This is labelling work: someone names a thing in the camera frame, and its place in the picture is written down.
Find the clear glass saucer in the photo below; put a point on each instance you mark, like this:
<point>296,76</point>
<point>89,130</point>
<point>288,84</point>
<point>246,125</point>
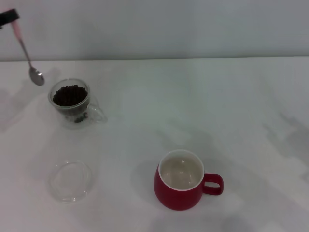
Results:
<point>70,193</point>

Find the double-walled glass cup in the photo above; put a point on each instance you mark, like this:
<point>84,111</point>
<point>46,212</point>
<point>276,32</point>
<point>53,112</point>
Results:
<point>93,114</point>

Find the red ceramic mug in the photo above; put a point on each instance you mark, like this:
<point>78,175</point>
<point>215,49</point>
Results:
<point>176,197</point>

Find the coffee beans heap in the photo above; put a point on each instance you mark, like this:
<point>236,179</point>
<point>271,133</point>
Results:
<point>70,95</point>

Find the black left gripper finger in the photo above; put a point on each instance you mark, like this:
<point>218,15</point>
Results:
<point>8,17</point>

